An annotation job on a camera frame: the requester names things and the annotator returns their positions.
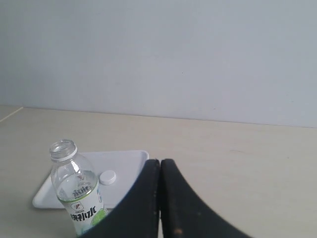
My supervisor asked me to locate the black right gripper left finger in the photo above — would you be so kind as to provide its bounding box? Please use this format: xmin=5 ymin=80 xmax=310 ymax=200
xmin=81 ymin=159 xmax=160 ymax=238

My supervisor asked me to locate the white plastic tray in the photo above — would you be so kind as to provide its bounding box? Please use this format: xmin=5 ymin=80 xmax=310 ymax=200
xmin=32 ymin=150 xmax=149 ymax=209

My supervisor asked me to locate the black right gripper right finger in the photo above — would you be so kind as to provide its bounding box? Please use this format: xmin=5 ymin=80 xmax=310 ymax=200
xmin=160 ymin=159 xmax=249 ymax=238

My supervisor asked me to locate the clear plastic drink bottle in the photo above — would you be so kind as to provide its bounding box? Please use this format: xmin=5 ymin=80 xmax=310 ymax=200
xmin=50 ymin=139 xmax=108 ymax=237

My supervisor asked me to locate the white bottle cap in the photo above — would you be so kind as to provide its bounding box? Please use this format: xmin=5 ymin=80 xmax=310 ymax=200
xmin=99 ymin=170 xmax=117 ymax=185

